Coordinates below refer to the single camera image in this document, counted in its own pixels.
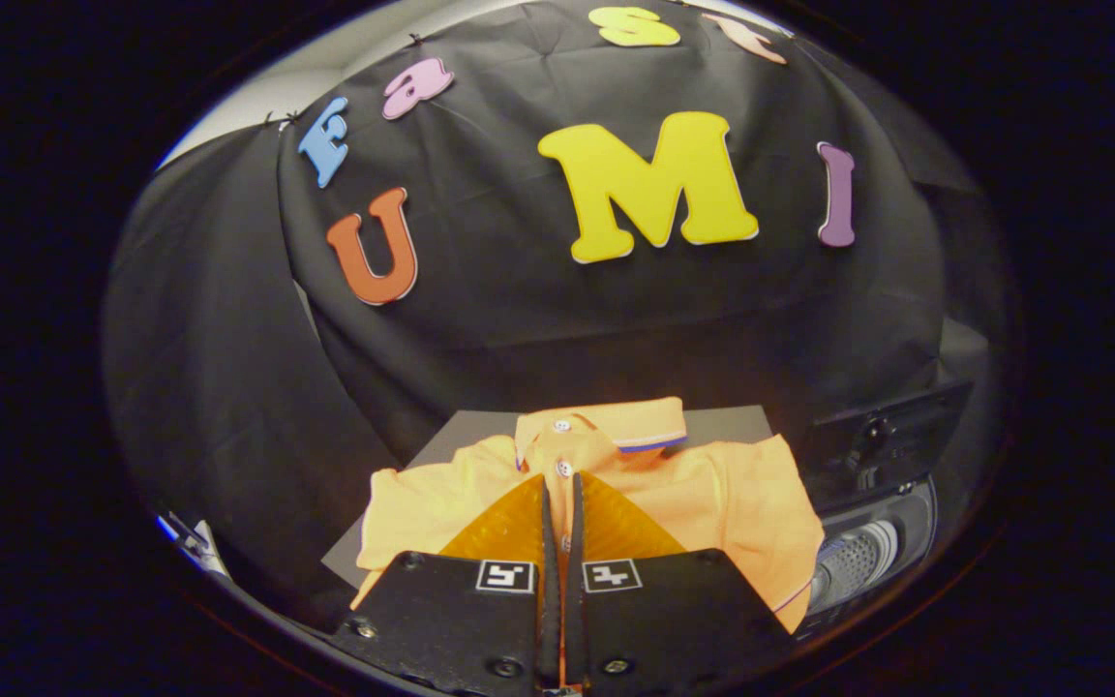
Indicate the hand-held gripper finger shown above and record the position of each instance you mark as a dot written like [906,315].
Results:
[550,629]
[574,629]

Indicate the black backdrop cloth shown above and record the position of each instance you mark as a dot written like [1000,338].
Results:
[519,319]

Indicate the grey metal cabinet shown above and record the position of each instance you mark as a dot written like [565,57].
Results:
[468,434]

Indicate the orange polo shirt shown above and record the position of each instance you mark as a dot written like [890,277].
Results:
[732,503]

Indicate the white blue object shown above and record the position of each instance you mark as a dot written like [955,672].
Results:
[192,542]

